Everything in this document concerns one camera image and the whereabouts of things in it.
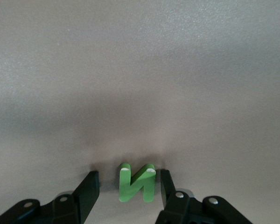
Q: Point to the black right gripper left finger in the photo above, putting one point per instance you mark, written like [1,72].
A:
[84,198]

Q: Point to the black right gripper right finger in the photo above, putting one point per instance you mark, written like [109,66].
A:
[175,205]

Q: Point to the green uppercase letter N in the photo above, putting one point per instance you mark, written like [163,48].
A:
[124,186]

